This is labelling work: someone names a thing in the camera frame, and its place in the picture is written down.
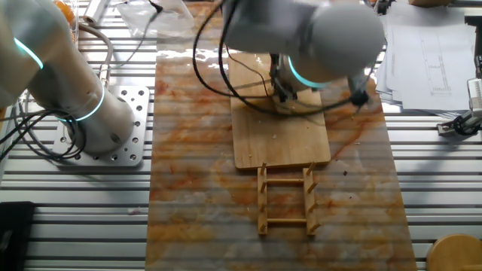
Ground orange marble pattern mat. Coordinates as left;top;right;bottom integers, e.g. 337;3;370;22
145;0;418;271

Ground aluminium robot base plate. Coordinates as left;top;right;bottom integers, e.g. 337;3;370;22
50;84;151;168

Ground clear plastic wrap roll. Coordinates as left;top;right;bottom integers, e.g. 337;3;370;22
82;0;112;26

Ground clear plastic bag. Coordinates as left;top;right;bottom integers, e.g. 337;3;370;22
116;0;195;38

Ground silver camera on clamp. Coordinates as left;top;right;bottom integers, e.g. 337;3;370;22
436;77;482;137

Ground thin black cable with plug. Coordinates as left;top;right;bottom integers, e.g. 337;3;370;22
112;0;163;69

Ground brown cardboard box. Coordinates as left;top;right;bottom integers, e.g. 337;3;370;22
408;0;453;8

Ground orange fruit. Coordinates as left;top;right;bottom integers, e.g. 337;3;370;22
52;0;76;23

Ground grey hose with connector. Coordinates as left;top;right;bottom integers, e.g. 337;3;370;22
77;22;114;88

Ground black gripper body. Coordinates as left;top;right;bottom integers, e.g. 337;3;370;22
269;54;298;95

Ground wooden cutting board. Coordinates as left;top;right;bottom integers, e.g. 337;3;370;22
227;50;332;170

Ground black looped cable bundle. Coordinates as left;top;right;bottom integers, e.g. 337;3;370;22
0;108;87;161

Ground oranges in plastic tray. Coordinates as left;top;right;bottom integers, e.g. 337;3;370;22
52;0;81;46

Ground black box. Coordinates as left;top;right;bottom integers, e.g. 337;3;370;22
0;201;36;271

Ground stack of white papers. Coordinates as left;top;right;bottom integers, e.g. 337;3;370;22
375;3;477;116

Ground wooden knife rack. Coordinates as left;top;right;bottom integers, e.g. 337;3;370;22
257;160;322;237

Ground round wooden disc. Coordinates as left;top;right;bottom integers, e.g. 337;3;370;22
426;233;482;271

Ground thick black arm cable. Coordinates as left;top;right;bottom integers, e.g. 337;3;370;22
191;0;276;99
218;18;362;117

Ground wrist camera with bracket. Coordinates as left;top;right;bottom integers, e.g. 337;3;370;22
346;73;372;108

